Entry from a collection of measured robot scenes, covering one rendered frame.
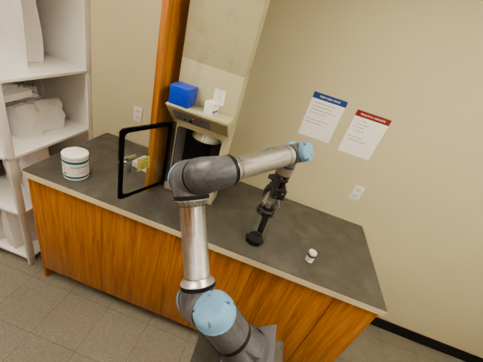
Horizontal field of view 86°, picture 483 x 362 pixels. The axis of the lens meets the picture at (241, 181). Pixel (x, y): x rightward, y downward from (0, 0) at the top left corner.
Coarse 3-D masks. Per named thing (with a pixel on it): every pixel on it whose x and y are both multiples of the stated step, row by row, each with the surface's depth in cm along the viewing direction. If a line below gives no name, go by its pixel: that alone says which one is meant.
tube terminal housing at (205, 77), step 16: (192, 64) 123; (192, 80) 127; (208, 80) 125; (224, 80) 123; (240, 80) 122; (208, 96) 129; (240, 96) 126; (224, 112) 130; (176, 128) 141; (192, 128) 138; (224, 144) 139
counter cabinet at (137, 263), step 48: (48, 192) 148; (48, 240) 169; (96, 240) 157; (144, 240) 147; (96, 288) 182; (144, 288) 168; (240, 288) 147; (288, 288) 139; (288, 336) 157; (336, 336) 147
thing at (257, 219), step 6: (258, 204) 134; (258, 210) 129; (276, 210) 133; (258, 216) 131; (252, 222) 136; (258, 222) 132; (264, 222) 131; (270, 222) 134; (252, 228) 136; (258, 228) 134; (264, 228) 134; (252, 234) 137; (258, 234) 135; (264, 234) 137; (252, 240) 138; (258, 240) 138
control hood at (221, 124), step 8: (168, 104) 123; (184, 112) 124; (192, 112) 122; (200, 112) 124; (208, 120) 123; (216, 120) 121; (224, 120) 124; (232, 120) 128; (216, 128) 128; (224, 128) 124
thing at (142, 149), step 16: (160, 128) 132; (128, 144) 121; (144, 144) 129; (160, 144) 138; (128, 160) 126; (144, 160) 135; (160, 160) 144; (128, 176) 131; (144, 176) 141; (160, 176) 151; (128, 192) 137
